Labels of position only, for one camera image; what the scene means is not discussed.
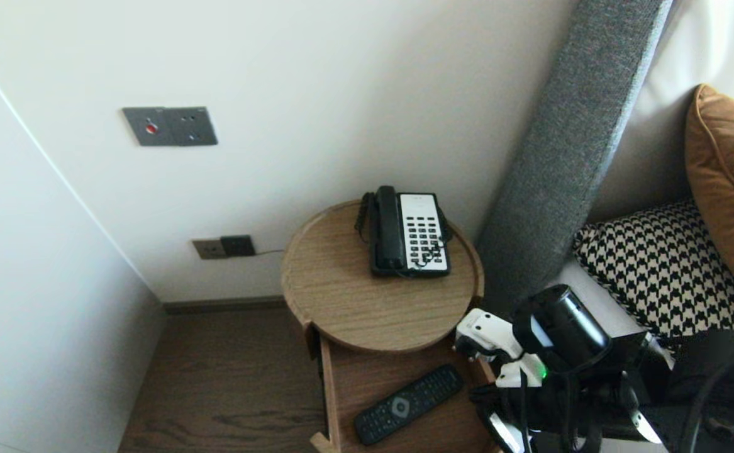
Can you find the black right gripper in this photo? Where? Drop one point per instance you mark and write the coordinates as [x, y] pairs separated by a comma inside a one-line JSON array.
[[561, 409]]

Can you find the black remote control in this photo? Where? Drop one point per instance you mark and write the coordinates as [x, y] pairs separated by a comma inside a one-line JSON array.
[[404, 406]]

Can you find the curved wooden table drawer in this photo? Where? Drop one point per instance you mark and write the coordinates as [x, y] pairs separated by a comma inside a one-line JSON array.
[[366, 377]]

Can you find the white bed sheet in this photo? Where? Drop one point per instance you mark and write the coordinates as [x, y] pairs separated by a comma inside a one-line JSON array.
[[593, 302]]

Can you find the black white houndstooth pillow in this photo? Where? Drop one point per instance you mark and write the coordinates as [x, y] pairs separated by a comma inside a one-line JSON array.
[[668, 270]]

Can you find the black white telephone base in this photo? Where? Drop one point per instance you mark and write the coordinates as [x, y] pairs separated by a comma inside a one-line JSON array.
[[420, 212]]

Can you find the black telephone handset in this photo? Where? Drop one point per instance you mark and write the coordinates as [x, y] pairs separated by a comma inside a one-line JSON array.
[[389, 229]]

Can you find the grey fabric headboard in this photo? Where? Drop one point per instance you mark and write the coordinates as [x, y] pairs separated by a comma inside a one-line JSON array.
[[561, 157]]

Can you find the round wooden bedside table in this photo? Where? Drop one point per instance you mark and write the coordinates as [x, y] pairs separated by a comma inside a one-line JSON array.
[[335, 283]]

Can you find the brown cushion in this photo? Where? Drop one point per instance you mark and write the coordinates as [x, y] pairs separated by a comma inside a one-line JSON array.
[[731, 176]]

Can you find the brown wooden baseboard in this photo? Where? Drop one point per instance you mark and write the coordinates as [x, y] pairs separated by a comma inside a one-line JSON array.
[[216, 306]]

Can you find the brass wall socket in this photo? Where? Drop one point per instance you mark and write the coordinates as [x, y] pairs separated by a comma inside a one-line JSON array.
[[208, 249]]

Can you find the grey wall plate with holes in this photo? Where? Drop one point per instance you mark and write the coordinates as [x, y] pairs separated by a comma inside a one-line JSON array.
[[194, 126]]

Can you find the grey switch plate red button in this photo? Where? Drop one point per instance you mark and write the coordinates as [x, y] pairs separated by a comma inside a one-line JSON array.
[[146, 127]]

